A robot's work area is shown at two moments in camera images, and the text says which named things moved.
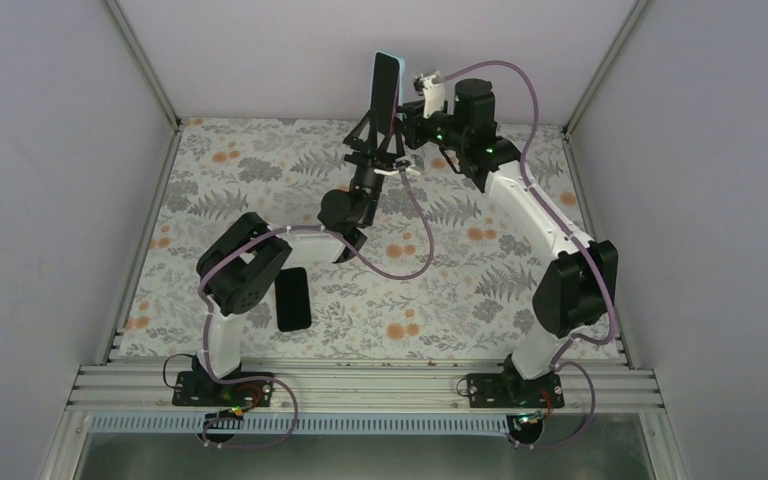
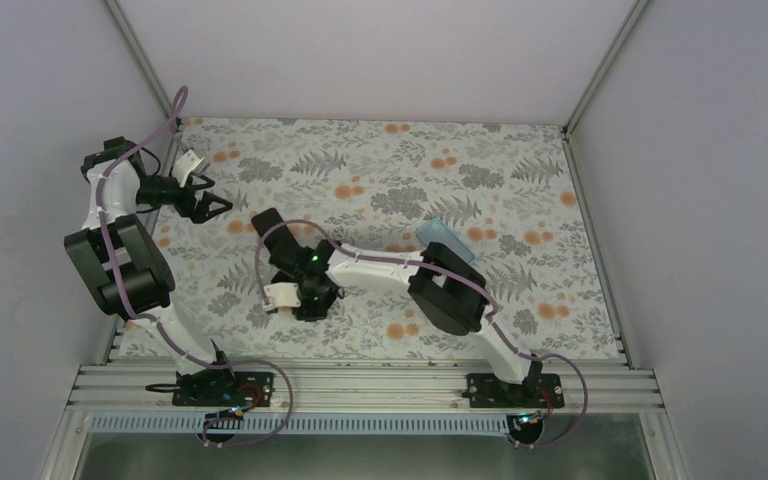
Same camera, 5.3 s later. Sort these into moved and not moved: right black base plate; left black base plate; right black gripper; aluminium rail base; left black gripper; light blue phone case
Moved: light blue phone case; left black gripper; right black gripper
Not moved: right black base plate; aluminium rail base; left black base plate
